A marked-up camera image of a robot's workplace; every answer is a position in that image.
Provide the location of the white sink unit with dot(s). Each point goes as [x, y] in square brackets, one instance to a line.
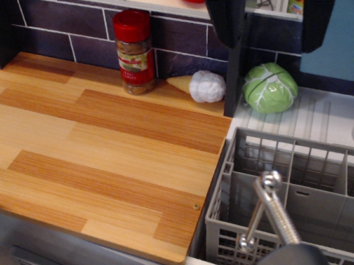
[319, 116]

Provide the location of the grey plastic drying rack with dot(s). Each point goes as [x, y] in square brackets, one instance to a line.
[317, 192]

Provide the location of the green toy cabbage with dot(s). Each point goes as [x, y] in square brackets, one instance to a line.
[269, 88]

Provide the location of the toy ice cream cone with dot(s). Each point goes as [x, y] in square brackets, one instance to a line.
[203, 86]

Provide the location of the red lid spice jar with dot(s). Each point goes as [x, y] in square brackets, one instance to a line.
[132, 30]

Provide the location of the wooden upper shelf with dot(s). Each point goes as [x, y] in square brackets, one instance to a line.
[172, 7]

